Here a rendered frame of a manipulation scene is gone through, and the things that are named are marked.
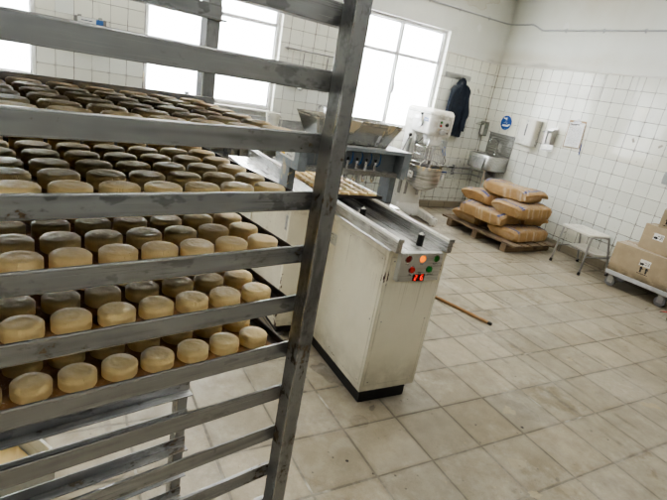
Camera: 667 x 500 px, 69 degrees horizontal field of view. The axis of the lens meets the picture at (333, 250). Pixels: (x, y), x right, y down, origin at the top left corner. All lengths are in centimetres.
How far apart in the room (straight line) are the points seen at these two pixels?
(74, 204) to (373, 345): 192
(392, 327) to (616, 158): 445
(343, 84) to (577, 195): 595
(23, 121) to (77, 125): 5
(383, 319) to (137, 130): 186
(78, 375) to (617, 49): 637
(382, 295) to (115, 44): 183
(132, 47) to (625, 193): 594
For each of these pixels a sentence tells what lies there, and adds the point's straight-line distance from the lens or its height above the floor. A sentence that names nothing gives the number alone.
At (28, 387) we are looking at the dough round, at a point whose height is 106.
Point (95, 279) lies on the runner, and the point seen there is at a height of 123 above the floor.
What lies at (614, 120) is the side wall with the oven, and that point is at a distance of 647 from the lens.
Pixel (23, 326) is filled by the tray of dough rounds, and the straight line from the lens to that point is 73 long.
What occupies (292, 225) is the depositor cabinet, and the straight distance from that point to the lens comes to 270.
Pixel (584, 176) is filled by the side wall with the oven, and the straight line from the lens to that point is 656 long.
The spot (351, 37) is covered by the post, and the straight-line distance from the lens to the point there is 73.
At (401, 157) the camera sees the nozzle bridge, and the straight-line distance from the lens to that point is 296.
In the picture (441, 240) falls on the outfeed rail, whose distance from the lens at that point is 237.
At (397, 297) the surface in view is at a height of 61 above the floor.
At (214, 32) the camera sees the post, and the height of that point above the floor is 155.
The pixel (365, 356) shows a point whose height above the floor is 29.
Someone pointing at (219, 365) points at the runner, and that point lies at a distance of 81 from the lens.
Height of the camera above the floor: 150
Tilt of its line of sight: 19 degrees down
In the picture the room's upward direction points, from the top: 10 degrees clockwise
